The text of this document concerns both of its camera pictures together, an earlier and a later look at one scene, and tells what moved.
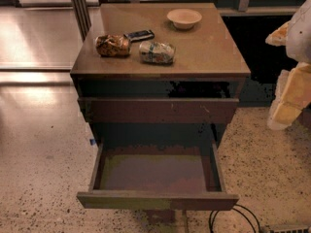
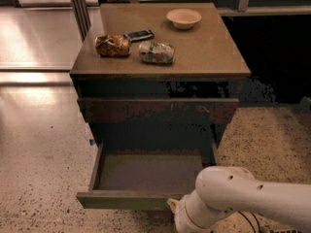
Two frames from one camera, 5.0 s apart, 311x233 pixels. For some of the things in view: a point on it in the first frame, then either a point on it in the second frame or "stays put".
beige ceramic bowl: (184, 18) stays put
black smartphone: (139, 35) stays put
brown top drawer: (160, 110) stays put
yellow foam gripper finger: (293, 94) -> (183, 221)
